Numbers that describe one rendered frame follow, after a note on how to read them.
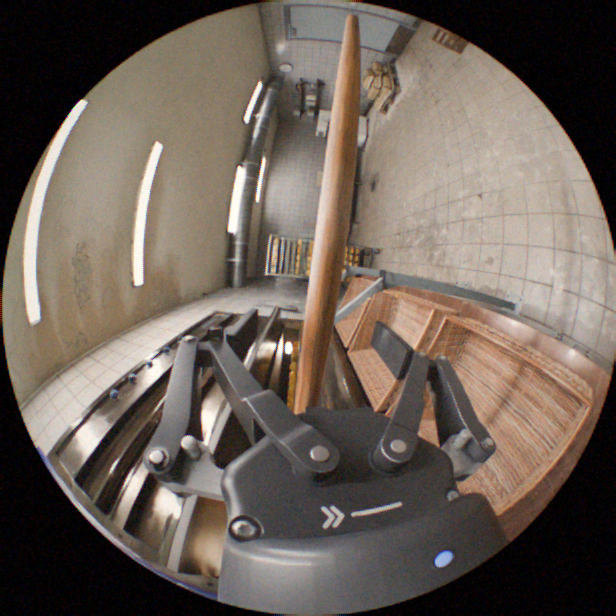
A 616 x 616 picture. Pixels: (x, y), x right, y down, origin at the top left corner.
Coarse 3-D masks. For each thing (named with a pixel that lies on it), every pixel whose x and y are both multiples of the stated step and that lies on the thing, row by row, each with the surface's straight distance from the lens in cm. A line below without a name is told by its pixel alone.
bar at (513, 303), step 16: (352, 272) 106; (368, 272) 109; (384, 272) 60; (368, 288) 60; (384, 288) 63; (416, 288) 67; (432, 288) 72; (448, 288) 77; (464, 288) 84; (352, 304) 59; (496, 304) 109; (512, 304) 128; (336, 320) 59; (320, 400) 32
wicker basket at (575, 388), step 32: (448, 320) 68; (448, 352) 75; (480, 352) 75; (512, 352) 53; (480, 384) 75; (512, 384) 68; (544, 384) 65; (576, 384) 54; (480, 416) 76; (512, 416) 70; (544, 416) 67; (576, 416) 64; (512, 448) 73; (544, 448) 69; (480, 480) 77; (512, 480) 76
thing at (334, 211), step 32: (352, 32) 49; (352, 64) 32; (352, 96) 25; (352, 128) 21; (352, 160) 19; (352, 192) 18; (320, 224) 16; (320, 256) 16; (320, 288) 16; (320, 320) 16; (320, 352) 18; (320, 384) 21
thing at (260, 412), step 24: (216, 336) 13; (216, 360) 11; (240, 384) 9; (240, 408) 9; (264, 408) 7; (288, 408) 7; (264, 432) 9; (288, 432) 6; (312, 432) 6; (288, 456) 6; (312, 456) 6; (336, 456) 6; (312, 480) 6
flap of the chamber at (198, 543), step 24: (264, 336) 105; (264, 360) 102; (216, 432) 56; (240, 432) 69; (216, 456) 54; (192, 504) 49; (216, 504) 57; (192, 528) 49; (216, 528) 59; (192, 552) 52; (216, 552) 62
